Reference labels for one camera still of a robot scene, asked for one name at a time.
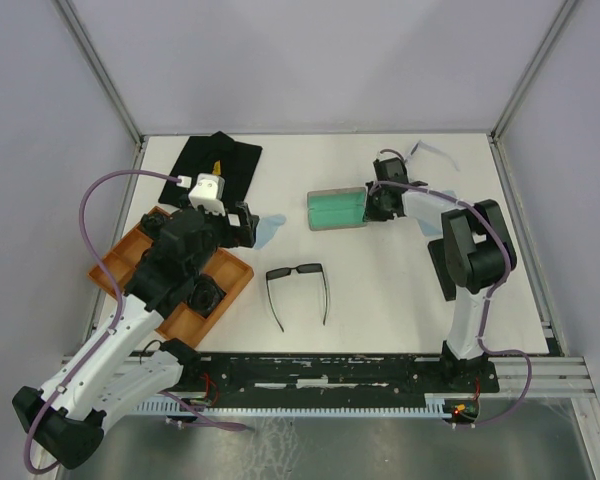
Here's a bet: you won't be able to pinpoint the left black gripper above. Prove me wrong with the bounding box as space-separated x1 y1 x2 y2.
186 200 258 278

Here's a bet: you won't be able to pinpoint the blue cleaning cloth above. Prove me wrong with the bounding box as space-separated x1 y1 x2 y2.
418 190 457 237

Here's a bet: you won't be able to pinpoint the grey glasses case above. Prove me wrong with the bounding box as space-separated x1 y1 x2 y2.
307 187 367 232

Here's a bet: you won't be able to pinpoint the black sunglasses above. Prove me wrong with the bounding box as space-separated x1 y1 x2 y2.
264 262 331 334

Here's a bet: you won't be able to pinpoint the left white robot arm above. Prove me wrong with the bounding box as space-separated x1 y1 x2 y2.
12 202 259 469

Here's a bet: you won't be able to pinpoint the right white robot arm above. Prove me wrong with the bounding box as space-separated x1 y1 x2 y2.
364 149 517 391

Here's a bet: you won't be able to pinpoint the lavender sunglasses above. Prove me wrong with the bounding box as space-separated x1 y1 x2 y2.
404 140 461 172

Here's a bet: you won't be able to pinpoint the crumpled blue cloth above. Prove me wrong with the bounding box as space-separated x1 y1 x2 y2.
253 214 286 250

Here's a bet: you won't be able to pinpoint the black folded cloth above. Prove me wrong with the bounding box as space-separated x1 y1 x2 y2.
158 131 262 213

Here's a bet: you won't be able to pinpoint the black rectangular case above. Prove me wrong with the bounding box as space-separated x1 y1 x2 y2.
427 239 456 302

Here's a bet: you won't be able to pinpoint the black round item in tray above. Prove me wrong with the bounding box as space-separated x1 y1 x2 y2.
186 274 226 318

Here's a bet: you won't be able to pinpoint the black item in tray rear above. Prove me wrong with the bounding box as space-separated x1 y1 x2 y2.
140 211 170 240

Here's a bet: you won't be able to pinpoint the orange divided tray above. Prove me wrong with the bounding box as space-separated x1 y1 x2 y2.
88 207 254 348

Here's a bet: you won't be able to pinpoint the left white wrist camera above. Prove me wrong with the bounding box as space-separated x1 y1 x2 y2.
188 173 226 216

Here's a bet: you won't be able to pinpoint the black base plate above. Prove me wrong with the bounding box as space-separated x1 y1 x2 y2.
168 352 500 407

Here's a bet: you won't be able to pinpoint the white slotted cable duct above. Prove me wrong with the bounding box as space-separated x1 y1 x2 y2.
119 392 476 416

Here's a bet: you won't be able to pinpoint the right aluminium frame post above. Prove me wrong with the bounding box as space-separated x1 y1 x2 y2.
489 0 581 141

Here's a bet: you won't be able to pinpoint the aluminium frame post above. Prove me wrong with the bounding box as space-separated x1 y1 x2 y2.
54 0 146 146
489 0 581 141

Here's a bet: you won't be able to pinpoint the left aluminium frame post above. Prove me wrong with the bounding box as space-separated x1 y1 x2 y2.
54 0 146 146

